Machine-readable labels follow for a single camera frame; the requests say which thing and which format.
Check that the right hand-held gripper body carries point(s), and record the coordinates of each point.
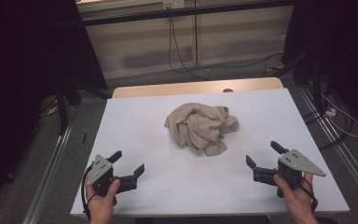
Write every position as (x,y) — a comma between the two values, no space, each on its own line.
(293,163)

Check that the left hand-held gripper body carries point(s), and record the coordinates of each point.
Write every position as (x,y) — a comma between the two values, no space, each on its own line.
(101,172)

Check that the beige pants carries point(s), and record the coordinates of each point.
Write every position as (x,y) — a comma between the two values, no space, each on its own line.
(199,127)

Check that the person's left hand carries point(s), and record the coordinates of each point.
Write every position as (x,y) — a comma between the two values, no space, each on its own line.
(101,205)

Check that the person's right hand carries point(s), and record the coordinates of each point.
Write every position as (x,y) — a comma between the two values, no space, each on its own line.
(298,200)

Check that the white table mat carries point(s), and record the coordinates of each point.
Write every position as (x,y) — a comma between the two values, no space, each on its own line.
(136,130)

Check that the small black floor object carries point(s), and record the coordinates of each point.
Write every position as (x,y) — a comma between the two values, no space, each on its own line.
(84,137)

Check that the white power strip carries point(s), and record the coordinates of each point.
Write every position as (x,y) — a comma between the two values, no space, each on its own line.
(330,112)

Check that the black metal stand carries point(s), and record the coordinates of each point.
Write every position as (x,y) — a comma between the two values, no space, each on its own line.
(63,102)

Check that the wooden table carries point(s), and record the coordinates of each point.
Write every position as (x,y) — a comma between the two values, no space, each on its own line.
(174,88)

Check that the black curtain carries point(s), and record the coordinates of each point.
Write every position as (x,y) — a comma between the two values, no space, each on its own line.
(28,62)
(338,46)

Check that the aluminium floor rail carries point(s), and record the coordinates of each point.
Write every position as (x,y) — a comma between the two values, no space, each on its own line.
(48,174)
(348,158)

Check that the white wall socket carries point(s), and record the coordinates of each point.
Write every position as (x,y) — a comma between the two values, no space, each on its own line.
(173,4)

